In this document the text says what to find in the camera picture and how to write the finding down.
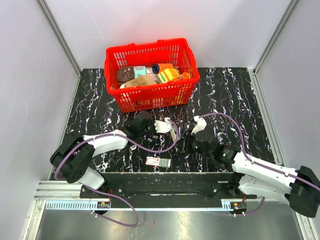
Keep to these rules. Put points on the orange blue tube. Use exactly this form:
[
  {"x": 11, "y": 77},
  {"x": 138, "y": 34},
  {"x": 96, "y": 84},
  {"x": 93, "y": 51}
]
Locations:
[{"x": 158, "y": 67}]

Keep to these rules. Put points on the yellow green sponge pack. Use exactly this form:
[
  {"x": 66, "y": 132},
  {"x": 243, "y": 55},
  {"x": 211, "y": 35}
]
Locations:
[{"x": 168, "y": 75}]

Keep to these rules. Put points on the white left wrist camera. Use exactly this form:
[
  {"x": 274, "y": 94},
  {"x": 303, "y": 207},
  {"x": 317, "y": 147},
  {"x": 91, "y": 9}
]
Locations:
[{"x": 164, "y": 126}]

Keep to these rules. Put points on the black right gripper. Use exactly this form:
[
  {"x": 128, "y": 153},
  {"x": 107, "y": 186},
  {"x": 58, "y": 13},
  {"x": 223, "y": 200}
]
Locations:
[{"x": 188, "y": 137}]

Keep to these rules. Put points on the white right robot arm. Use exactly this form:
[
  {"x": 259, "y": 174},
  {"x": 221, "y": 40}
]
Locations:
[{"x": 298, "y": 188}]

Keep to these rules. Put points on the teal small box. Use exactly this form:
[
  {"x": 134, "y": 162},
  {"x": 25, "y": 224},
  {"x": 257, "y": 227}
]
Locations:
[{"x": 139, "y": 71}]

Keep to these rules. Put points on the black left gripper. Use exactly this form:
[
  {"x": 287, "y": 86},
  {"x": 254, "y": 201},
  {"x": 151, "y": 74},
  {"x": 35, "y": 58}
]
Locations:
[{"x": 152, "y": 121}]

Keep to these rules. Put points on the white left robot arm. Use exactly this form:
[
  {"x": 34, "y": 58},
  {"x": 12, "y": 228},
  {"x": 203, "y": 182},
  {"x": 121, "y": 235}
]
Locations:
[{"x": 73, "y": 157}]

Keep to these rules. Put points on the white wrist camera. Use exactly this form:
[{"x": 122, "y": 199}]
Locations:
[
  {"x": 164, "y": 126},
  {"x": 200, "y": 124}
]

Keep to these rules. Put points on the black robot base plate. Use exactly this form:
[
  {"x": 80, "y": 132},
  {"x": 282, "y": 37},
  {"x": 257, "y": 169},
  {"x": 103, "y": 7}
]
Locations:
[{"x": 216, "y": 185}]

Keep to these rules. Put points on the light blue stapler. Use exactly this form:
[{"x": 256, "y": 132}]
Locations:
[{"x": 174, "y": 132}]

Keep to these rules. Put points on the kraft paper bag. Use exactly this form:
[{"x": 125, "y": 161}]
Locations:
[{"x": 144, "y": 80}]

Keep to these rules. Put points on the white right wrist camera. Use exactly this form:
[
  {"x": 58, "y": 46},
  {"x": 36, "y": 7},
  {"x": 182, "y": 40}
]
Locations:
[{"x": 200, "y": 124}]

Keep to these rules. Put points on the orange snack packet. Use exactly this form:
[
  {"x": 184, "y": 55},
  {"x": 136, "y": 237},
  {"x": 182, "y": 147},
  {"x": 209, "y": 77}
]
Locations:
[{"x": 184, "y": 76}]

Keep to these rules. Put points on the red plastic basket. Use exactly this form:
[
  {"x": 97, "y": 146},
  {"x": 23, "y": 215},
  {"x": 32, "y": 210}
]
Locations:
[{"x": 151, "y": 75}]

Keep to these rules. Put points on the white red staple box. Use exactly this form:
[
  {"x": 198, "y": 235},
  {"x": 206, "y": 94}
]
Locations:
[{"x": 158, "y": 162}]

